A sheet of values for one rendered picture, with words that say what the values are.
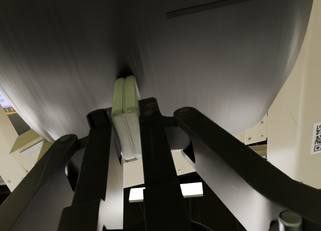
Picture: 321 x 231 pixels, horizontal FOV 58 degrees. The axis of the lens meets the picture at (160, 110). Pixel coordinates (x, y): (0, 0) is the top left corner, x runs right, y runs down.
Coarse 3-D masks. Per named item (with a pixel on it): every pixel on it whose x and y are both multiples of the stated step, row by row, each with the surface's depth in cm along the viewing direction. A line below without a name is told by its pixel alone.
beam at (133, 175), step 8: (240, 136) 85; (48, 144) 91; (40, 152) 89; (176, 152) 85; (176, 160) 86; (184, 160) 87; (128, 168) 86; (136, 168) 86; (176, 168) 88; (184, 168) 89; (192, 168) 89; (128, 176) 87; (136, 176) 88; (128, 184) 89; (136, 184) 89
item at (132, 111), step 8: (128, 80) 21; (128, 88) 19; (136, 88) 20; (128, 96) 18; (136, 96) 18; (128, 104) 17; (136, 104) 17; (128, 112) 16; (136, 112) 16; (128, 120) 16; (136, 120) 16; (136, 128) 16; (136, 136) 16; (136, 144) 16; (136, 152) 17
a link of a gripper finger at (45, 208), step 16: (64, 144) 14; (48, 160) 13; (64, 160) 13; (32, 176) 12; (48, 176) 12; (64, 176) 13; (16, 192) 11; (32, 192) 11; (48, 192) 12; (64, 192) 13; (0, 208) 11; (16, 208) 10; (32, 208) 11; (48, 208) 12; (0, 224) 10; (16, 224) 10; (32, 224) 11; (48, 224) 11
